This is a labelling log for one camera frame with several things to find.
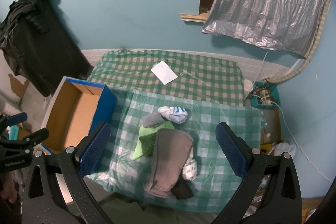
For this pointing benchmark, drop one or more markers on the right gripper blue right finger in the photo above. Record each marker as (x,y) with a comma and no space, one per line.
(240,156)

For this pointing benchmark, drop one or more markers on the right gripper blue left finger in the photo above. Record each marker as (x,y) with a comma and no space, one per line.
(90,149)

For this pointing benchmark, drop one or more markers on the white patterned sock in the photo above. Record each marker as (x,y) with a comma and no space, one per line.
(190,170)

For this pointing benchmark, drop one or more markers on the light green cloth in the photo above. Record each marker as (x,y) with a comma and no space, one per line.
(146,131)

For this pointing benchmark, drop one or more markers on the dark green sparkly scrub cloth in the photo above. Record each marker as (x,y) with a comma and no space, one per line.
(147,144)

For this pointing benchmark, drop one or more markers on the grey fleece towel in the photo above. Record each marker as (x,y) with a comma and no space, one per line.
(171,151)

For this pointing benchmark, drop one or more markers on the black sock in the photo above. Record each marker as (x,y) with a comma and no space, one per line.
(181,190)

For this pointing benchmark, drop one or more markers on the white blue striped sock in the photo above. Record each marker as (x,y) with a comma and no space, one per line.
(177,115)

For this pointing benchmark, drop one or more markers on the grey sock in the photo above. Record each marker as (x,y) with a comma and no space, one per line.
(152,120)

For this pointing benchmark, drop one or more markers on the teal cardboard packet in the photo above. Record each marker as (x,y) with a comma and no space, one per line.
(13,133)

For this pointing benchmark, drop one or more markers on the white plastic bag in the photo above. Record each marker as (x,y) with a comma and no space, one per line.
(284,147)

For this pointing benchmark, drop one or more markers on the blue cardboard box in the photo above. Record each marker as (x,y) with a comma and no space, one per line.
(76,108)

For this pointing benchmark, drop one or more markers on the teal crate with power strip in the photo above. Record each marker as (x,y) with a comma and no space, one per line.
(265,96)

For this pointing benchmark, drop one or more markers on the white cup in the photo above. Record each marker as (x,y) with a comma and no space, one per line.
(248,87)

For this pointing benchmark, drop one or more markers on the green beige checkered bed cover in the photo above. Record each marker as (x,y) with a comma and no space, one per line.
(200,78)

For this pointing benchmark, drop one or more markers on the white paper sheet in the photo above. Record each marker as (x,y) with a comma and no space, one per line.
(164,73)

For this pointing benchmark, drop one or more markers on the wooden window ledge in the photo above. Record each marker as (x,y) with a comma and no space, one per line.
(201,18)

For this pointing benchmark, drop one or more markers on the silver foil curtain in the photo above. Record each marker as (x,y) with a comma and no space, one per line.
(277,25)

